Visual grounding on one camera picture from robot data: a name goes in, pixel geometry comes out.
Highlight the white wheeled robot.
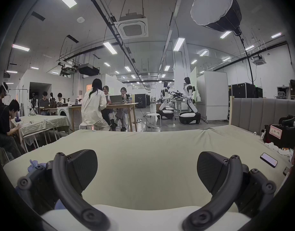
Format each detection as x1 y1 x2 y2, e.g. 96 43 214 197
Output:
172 77 201 125
157 81 175 120

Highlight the stack of black cases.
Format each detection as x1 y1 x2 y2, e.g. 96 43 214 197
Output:
228 82 263 99

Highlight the softbox lamp on stand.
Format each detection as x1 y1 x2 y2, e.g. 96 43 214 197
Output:
190 0 258 98

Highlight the white washing machine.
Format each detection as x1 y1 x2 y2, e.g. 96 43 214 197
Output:
56 107 71 124

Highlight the bed with beige sheet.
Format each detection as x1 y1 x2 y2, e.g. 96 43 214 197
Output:
3 125 293 216

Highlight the white cabinet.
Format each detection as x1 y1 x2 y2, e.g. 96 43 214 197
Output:
196 71 229 123

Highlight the white round stool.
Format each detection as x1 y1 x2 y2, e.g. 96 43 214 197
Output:
146 113 162 129

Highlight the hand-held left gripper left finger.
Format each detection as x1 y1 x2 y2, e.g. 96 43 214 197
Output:
16 149 112 231

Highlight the grey padded headboard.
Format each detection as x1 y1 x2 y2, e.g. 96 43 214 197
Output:
230 97 295 136

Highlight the black phone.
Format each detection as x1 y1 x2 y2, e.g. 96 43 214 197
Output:
260 153 278 168

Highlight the black bag with white label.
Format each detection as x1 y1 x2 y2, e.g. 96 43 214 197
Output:
262 115 295 149

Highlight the table under beige sheet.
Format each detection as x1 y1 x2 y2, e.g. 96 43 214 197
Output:
10 114 72 151

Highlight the wooden table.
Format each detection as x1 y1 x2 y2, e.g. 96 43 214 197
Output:
68 95 139 132

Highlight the blue garment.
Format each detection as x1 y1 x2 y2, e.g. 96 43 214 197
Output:
15 159 66 210

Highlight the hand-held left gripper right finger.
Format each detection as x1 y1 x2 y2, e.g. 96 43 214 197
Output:
182 151 277 231

